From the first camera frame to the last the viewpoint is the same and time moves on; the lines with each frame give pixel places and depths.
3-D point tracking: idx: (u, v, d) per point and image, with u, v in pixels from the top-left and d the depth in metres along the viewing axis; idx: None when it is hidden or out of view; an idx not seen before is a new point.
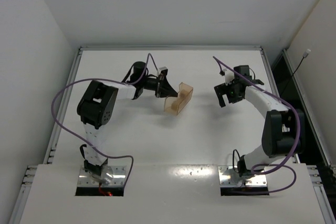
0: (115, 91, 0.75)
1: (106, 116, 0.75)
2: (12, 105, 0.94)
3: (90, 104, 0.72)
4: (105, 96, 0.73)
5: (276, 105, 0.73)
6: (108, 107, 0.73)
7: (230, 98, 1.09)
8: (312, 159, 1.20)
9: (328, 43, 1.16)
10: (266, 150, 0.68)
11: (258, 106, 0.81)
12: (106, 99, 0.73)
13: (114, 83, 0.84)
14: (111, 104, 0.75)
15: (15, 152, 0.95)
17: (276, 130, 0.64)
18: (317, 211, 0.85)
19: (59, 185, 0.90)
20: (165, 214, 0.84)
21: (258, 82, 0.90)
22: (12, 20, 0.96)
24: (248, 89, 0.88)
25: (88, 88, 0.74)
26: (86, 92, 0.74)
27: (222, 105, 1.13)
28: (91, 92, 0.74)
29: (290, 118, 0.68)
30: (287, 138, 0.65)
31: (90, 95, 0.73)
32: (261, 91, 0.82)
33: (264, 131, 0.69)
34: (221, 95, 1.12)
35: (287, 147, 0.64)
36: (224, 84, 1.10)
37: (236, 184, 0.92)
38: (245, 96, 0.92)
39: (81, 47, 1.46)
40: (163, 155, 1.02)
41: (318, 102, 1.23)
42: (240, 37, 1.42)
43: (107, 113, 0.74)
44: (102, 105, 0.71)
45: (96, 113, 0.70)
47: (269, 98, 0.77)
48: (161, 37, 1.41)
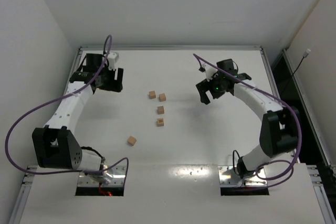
0: (69, 132, 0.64)
1: (76, 158, 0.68)
2: (12, 106, 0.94)
3: (51, 157, 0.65)
4: (61, 146, 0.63)
5: (270, 104, 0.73)
6: (72, 151, 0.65)
7: (215, 93, 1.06)
8: (312, 159, 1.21)
9: (327, 43, 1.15)
10: (266, 151, 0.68)
11: (251, 104, 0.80)
12: (62, 147, 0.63)
13: (62, 107, 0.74)
14: (73, 146, 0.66)
15: (15, 152, 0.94)
17: (275, 131, 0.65)
18: (317, 210, 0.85)
19: (59, 184, 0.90)
20: (165, 214, 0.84)
21: (244, 77, 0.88)
22: (13, 21, 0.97)
24: (237, 86, 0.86)
25: (36, 144, 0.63)
26: (37, 150, 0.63)
27: (207, 103, 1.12)
28: (41, 148, 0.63)
29: (285, 116, 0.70)
30: (285, 136, 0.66)
31: (43, 152, 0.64)
32: (252, 88, 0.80)
33: (261, 131, 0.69)
34: (204, 92, 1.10)
35: (288, 145, 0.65)
36: (206, 81, 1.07)
37: (236, 183, 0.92)
38: (234, 93, 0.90)
39: (81, 47, 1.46)
40: (162, 155, 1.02)
41: (318, 102, 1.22)
42: (239, 37, 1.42)
43: (75, 153, 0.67)
44: (65, 155, 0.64)
45: (64, 161, 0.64)
47: (260, 96, 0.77)
48: (161, 37, 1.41)
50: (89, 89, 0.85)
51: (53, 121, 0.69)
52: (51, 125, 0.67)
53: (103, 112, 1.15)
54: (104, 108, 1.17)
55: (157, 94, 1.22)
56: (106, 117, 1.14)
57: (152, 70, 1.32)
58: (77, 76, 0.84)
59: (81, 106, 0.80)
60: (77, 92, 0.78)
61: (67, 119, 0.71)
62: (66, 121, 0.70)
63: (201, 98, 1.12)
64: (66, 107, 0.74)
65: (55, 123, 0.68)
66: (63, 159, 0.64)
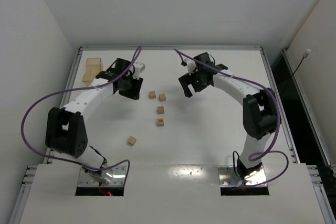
0: (81, 117, 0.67)
1: (80, 147, 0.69)
2: (12, 105, 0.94)
3: (58, 138, 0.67)
4: (70, 128, 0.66)
5: (248, 88, 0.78)
6: (79, 137, 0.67)
7: (197, 87, 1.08)
8: (312, 159, 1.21)
9: (327, 43, 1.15)
10: (251, 133, 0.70)
11: (231, 92, 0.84)
12: (71, 129, 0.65)
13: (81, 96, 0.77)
14: (81, 133, 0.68)
15: (15, 152, 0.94)
17: (255, 114, 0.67)
18: (317, 211, 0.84)
19: (59, 184, 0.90)
20: (165, 215, 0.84)
21: (221, 67, 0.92)
22: (13, 20, 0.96)
24: (216, 77, 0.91)
25: (49, 120, 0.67)
26: (49, 127, 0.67)
27: (189, 96, 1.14)
28: (53, 126, 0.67)
29: (263, 97, 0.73)
30: (265, 116, 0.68)
31: (53, 131, 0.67)
32: (229, 76, 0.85)
33: (243, 116, 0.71)
34: (186, 85, 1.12)
35: (269, 124, 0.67)
36: (188, 74, 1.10)
37: (236, 183, 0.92)
38: (214, 83, 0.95)
39: (81, 47, 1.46)
40: (162, 155, 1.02)
41: (318, 102, 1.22)
42: (239, 37, 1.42)
43: (80, 142, 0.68)
44: (71, 138, 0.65)
45: (68, 145, 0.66)
47: (238, 83, 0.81)
48: (161, 37, 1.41)
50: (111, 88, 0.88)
51: (70, 105, 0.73)
52: (67, 108, 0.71)
53: (102, 112, 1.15)
54: (104, 108, 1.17)
55: (157, 94, 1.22)
56: (105, 117, 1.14)
57: (152, 70, 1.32)
58: (104, 75, 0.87)
59: (98, 100, 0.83)
60: (100, 86, 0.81)
61: (84, 107, 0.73)
62: (81, 108, 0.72)
63: (184, 92, 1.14)
64: (87, 97, 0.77)
65: (72, 107, 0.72)
66: (67, 142, 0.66)
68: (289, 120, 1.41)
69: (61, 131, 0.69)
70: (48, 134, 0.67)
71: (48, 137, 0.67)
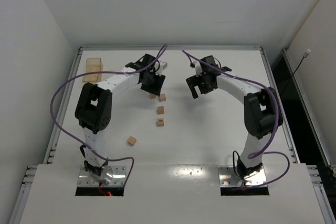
0: (110, 95, 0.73)
1: (104, 123, 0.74)
2: (12, 105, 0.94)
3: (87, 109, 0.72)
4: (101, 99, 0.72)
5: (250, 88, 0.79)
6: (106, 113, 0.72)
7: (201, 89, 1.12)
8: (312, 159, 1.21)
9: (327, 43, 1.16)
10: (252, 132, 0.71)
11: (234, 92, 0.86)
12: (102, 103, 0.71)
13: (112, 77, 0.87)
14: (107, 109, 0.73)
15: (15, 152, 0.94)
17: (256, 111, 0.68)
18: (317, 211, 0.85)
19: (59, 184, 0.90)
20: (165, 215, 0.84)
21: (226, 69, 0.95)
22: (13, 20, 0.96)
24: (219, 78, 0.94)
25: (83, 93, 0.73)
26: (81, 98, 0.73)
27: (195, 96, 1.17)
28: (85, 97, 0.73)
29: (264, 97, 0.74)
30: (267, 115, 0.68)
31: (84, 102, 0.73)
32: (232, 78, 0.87)
33: (245, 115, 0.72)
34: (193, 86, 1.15)
35: (270, 124, 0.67)
36: (195, 76, 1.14)
37: (236, 184, 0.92)
38: (218, 84, 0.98)
39: (81, 47, 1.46)
40: (162, 155, 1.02)
41: (318, 102, 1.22)
42: (240, 37, 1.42)
43: (105, 117, 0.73)
44: (100, 110, 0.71)
45: (95, 116, 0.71)
47: (241, 84, 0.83)
48: (161, 36, 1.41)
50: (137, 78, 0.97)
51: (103, 84, 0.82)
52: (100, 85, 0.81)
53: None
54: None
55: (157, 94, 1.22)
56: None
57: None
58: (132, 64, 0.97)
59: (125, 86, 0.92)
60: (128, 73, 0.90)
61: (113, 87, 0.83)
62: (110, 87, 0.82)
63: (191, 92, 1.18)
64: (117, 80, 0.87)
65: (103, 85, 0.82)
66: (95, 114, 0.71)
68: (289, 120, 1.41)
69: (90, 105, 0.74)
70: (79, 105, 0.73)
71: (78, 108, 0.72)
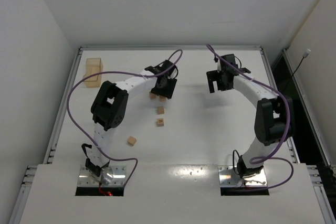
0: (127, 95, 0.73)
1: (117, 120, 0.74)
2: (12, 105, 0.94)
3: (102, 106, 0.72)
4: (117, 98, 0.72)
5: (265, 93, 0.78)
6: (119, 113, 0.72)
7: (219, 85, 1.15)
8: (312, 159, 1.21)
9: (327, 43, 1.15)
10: (260, 138, 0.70)
11: (249, 95, 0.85)
12: (117, 102, 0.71)
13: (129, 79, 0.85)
14: (122, 109, 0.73)
15: (16, 152, 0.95)
17: (268, 117, 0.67)
18: (317, 210, 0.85)
19: (59, 184, 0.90)
20: (164, 214, 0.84)
21: (244, 71, 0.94)
22: (12, 20, 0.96)
24: (236, 78, 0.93)
25: (101, 89, 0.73)
26: (98, 94, 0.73)
27: (211, 91, 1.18)
28: (103, 94, 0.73)
29: (279, 105, 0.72)
30: (279, 123, 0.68)
31: (101, 98, 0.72)
32: (250, 80, 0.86)
33: (256, 120, 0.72)
34: (211, 81, 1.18)
35: (280, 132, 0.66)
36: (216, 72, 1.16)
37: (236, 184, 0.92)
38: (233, 85, 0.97)
39: (82, 47, 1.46)
40: (162, 155, 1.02)
41: (319, 102, 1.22)
42: (240, 37, 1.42)
43: (119, 116, 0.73)
44: (115, 108, 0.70)
45: (109, 113, 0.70)
47: (258, 87, 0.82)
48: (162, 36, 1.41)
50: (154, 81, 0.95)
51: (120, 84, 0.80)
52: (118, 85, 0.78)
53: None
54: None
55: None
56: None
57: None
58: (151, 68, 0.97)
59: (141, 88, 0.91)
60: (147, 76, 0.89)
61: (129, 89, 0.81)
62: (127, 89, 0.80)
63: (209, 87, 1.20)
64: (135, 82, 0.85)
65: (121, 85, 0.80)
66: (109, 112, 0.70)
68: None
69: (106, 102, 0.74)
70: (96, 100, 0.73)
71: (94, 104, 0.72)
